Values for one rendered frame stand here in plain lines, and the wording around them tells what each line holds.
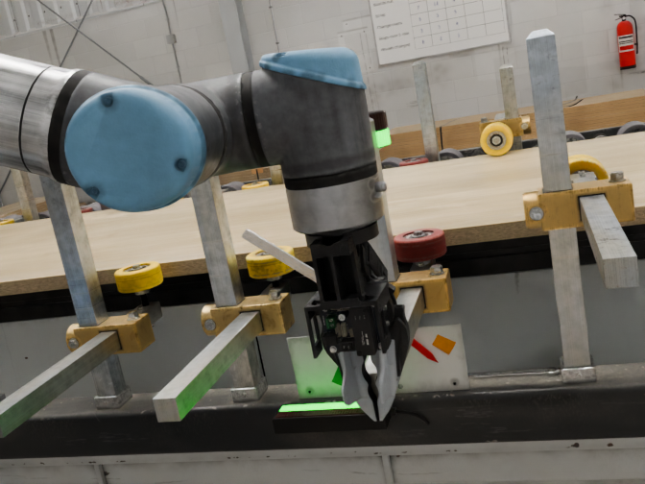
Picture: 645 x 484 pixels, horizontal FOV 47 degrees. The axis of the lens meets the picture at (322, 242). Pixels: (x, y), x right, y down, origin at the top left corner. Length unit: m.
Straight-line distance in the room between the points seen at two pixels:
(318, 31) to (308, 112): 7.94
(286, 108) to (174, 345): 0.88
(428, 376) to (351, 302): 0.44
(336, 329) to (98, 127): 0.30
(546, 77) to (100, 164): 0.62
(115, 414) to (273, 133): 0.74
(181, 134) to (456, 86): 7.73
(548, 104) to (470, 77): 7.21
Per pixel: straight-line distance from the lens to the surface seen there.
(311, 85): 0.65
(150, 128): 0.53
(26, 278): 1.53
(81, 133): 0.55
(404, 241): 1.12
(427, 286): 1.04
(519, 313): 1.29
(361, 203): 0.67
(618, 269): 0.73
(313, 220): 0.67
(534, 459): 1.18
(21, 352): 1.66
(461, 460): 1.19
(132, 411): 1.27
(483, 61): 8.17
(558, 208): 1.01
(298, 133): 0.66
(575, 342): 1.07
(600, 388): 1.08
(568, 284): 1.04
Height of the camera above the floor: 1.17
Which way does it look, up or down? 12 degrees down
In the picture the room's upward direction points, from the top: 11 degrees counter-clockwise
